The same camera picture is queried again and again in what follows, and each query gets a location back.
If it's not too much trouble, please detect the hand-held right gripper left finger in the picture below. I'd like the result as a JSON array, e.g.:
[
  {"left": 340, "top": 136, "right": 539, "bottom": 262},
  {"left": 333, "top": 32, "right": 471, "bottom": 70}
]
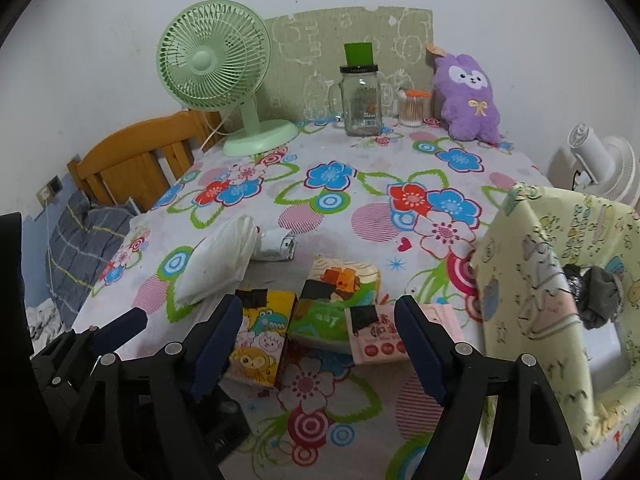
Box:
[{"left": 65, "top": 294, "right": 244, "bottom": 480}]

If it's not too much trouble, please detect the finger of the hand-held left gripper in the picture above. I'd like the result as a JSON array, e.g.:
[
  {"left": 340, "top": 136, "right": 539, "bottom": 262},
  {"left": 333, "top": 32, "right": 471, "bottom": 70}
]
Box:
[{"left": 32, "top": 306, "right": 149, "bottom": 392}]

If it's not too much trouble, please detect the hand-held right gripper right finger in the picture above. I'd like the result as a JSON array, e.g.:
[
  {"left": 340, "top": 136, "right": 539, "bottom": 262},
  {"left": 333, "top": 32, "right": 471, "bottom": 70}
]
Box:
[{"left": 394, "top": 295, "right": 583, "bottom": 480}]

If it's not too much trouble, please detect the pink wet wipes packet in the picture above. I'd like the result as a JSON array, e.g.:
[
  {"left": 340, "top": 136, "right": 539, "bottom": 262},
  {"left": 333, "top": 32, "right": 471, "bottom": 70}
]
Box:
[{"left": 344, "top": 302, "right": 463, "bottom": 366}]

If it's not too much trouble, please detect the yellow cartoon tissue packet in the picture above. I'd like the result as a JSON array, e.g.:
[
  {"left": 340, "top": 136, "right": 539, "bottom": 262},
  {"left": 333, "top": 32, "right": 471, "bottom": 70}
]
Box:
[{"left": 222, "top": 287, "right": 298, "bottom": 388}]

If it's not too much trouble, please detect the white soft pad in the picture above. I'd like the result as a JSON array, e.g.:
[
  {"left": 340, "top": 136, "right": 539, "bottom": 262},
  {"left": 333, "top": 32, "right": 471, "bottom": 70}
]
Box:
[{"left": 175, "top": 214, "right": 262, "bottom": 306}]

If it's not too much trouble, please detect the green tissue packet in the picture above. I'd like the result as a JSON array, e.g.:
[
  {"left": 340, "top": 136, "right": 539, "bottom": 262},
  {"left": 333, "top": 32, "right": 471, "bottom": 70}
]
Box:
[{"left": 287, "top": 280, "right": 378, "bottom": 356}]

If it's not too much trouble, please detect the cream orange tissue packet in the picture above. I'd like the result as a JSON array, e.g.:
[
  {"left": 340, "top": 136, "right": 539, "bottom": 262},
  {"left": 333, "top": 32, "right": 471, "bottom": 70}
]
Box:
[{"left": 307, "top": 255, "right": 382, "bottom": 306}]

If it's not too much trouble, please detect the white crumpled bedding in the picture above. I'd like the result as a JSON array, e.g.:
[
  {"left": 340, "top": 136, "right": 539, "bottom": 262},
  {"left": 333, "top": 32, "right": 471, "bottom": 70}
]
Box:
[{"left": 27, "top": 300, "right": 66, "bottom": 341}]

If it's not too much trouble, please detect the grey plaid blanket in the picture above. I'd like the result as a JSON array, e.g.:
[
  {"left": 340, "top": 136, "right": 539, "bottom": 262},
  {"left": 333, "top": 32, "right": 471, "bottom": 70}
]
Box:
[{"left": 46, "top": 191, "right": 143, "bottom": 331}]

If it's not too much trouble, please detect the white rolled cloth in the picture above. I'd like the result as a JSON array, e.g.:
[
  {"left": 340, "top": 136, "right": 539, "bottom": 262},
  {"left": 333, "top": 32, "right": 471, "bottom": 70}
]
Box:
[{"left": 250, "top": 227, "right": 297, "bottom": 263}]

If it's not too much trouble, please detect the floral tablecloth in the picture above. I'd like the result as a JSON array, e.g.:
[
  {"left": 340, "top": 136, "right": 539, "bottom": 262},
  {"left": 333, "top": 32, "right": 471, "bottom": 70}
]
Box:
[{"left": 75, "top": 115, "right": 556, "bottom": 480}]

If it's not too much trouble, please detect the wooden chair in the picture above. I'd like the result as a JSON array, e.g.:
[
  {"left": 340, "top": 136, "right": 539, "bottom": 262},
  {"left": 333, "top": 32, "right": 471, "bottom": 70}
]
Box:
[{"left": 67, "top": 109, "right": 226, "bottom": 211}]

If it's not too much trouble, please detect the dark grey cloth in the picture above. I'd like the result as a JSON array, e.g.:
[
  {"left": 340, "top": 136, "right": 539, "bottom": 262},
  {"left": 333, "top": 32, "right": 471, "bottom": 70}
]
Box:
[{"left": 565, "top": 262, "right": 626, "bottom": 330}]

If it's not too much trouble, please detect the cotton swab container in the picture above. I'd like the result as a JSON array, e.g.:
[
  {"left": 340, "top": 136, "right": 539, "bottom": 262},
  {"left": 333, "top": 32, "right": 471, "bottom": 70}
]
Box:
[{"left": 397, "top": 90, "right": 432, "bottom": 127}]

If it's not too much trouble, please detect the glass jar mug green cap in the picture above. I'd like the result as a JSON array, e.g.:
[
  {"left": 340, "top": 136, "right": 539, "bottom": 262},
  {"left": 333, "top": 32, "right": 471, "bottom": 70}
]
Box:
[{"left": 327, "top": 42, "right": 383, "bottom": 137}]

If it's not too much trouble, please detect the purple plush bunny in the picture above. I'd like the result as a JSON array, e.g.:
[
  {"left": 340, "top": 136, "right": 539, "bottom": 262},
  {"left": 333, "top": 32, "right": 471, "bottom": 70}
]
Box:
[{"left": 426, "top": 44, "right": 502, "bottom": 145}]

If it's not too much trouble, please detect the white fan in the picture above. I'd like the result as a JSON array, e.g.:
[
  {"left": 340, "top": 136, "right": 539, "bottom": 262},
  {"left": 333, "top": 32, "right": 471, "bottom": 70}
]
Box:
[{"left": 547, "top": 122, "right": 640, "bottom": 198}]

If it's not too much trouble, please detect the green desk fan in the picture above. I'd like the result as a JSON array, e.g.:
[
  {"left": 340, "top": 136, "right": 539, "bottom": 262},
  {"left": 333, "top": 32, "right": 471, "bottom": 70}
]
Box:
[{"left": 159, "top": 1, "right": 300, "bottom": 157}]

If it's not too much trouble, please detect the grey-green printed board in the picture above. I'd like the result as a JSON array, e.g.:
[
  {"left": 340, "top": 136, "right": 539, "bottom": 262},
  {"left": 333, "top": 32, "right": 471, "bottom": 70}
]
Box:
[{"left": 262, "top": 6, "right": 435, "bottom": 123}]

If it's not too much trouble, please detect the wall socket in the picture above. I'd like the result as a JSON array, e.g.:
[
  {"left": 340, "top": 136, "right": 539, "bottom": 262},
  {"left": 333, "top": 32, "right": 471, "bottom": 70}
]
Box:
[{"left": 39, "top": 176, "right": 63, "bottom": 206}]

